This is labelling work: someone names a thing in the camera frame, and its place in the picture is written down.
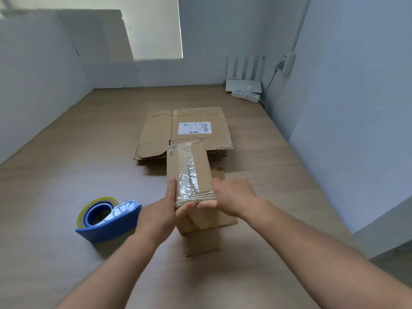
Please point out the clear yellowish tape roll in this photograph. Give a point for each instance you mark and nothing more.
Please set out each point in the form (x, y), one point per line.
(80, 215)

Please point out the bright window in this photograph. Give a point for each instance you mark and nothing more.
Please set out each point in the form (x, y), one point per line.
(151, 25)

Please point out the white power strip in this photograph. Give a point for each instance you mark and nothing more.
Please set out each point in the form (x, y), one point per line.
(252, 97)

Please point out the person's right forearm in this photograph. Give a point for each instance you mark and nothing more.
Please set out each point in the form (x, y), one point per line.
(328, 254)

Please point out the person's left hand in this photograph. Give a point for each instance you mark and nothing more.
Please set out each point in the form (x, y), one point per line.
(156, 222)

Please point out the person's right hand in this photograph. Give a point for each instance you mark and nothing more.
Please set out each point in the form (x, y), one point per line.
(238, 197)

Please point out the person's left forearm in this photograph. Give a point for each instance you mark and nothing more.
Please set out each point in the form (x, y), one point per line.
(106, 279)

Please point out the white-labelled cardboard box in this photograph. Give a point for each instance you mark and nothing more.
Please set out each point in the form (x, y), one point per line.
(173, 170)

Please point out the stack of cardboard boxes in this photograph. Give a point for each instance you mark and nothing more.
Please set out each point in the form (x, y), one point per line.
(219, 154)

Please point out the white router with antennas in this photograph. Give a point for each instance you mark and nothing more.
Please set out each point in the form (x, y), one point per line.
(243, 85)

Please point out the tuck-flap cardboard box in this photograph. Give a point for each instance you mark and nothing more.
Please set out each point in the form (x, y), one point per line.
(154, 131)

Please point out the white foam partition board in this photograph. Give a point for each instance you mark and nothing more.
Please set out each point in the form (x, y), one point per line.
(35, 93)

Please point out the blue tape dispenser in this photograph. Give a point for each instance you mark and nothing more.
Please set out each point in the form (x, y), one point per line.
(119, 222)

